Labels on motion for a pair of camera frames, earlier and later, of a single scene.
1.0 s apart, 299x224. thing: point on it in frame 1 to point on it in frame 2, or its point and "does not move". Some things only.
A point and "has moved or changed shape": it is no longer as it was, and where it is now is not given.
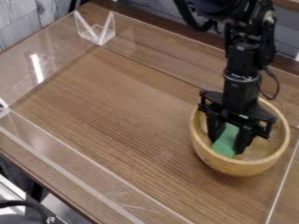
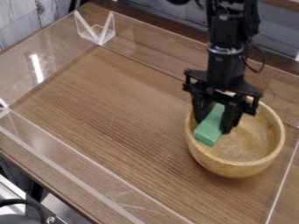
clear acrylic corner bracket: (96, 32) does not move
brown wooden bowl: (263, 154) has moved or changed shape
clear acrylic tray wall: (60, 171) does not move
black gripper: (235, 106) to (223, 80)
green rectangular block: (227, 139) has moved or changed shape
